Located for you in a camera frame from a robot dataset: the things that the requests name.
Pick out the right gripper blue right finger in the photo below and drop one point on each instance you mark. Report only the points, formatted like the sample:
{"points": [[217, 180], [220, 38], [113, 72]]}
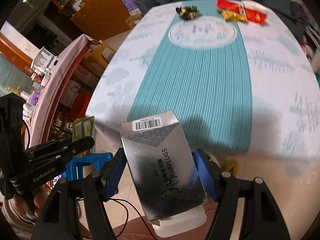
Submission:
{"points": [[203, 165]]}

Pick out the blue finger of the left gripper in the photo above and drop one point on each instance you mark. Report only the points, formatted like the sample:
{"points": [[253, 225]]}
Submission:
{"points": [[56, 152]]}

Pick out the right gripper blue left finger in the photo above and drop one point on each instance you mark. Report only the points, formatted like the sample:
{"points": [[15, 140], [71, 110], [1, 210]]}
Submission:
{"points": [[111, 174]]}

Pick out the silver earplugs box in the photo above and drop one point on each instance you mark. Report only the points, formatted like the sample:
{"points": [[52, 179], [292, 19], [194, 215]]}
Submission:
{"points": [[162, 166]]}

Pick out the yellow green plastic bag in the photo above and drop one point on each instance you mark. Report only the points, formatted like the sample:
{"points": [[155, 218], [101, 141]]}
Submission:
{"points": [[84, 127]]}

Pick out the black gold wrapper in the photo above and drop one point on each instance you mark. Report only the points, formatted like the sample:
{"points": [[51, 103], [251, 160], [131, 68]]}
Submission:
{"points": [[187, 13]]}

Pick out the red white paper bucket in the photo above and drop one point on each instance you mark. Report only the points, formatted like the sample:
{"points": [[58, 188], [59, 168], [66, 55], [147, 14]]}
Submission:
{"points": [[256, 13]]}

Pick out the gold foil snack bag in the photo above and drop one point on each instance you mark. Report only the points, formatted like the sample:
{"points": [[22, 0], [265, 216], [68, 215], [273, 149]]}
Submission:
{"points": [[229, 15]]}

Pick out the red gift box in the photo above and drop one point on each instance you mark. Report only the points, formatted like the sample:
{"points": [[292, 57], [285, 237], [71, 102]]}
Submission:
{"points": [[229, 6]]}

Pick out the blue plastic stool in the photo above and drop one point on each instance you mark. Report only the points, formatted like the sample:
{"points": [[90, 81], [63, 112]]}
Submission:
{"points": [[75, 167]]}

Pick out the right yellow slipper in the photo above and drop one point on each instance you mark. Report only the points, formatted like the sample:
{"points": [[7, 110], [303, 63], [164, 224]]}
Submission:
{"points": [[231, 166]]}

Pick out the pink trouser legs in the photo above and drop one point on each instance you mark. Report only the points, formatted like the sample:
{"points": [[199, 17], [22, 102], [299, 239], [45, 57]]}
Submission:
{"points": [[189, 225]]}

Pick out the white appliance on table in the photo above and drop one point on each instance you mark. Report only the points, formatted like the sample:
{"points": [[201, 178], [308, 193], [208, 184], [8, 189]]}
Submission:
{"points": [[43, 62]]}

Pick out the pink cloth side table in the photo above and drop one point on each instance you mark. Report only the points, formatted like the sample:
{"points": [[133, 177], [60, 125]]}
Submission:
{"points": [[67, 62]]}

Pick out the yellow plastic stool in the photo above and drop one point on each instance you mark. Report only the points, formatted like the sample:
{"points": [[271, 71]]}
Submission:
{"points": [[96, 55]]}

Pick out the wooden cabinet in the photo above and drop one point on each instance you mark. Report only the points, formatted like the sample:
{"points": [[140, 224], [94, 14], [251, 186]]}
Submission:
{"points": [[99, 19]]}

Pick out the cardboard box on floor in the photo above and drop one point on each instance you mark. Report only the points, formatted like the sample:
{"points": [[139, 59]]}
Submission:
{"points": [[133, 20]]}

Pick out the pink patterned bag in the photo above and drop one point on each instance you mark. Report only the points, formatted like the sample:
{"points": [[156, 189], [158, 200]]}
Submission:
{"points": [[308, 46]]}

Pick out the purple package stack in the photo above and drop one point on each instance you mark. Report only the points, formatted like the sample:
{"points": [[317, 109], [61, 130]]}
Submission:
{"points": [[131, 7]]}

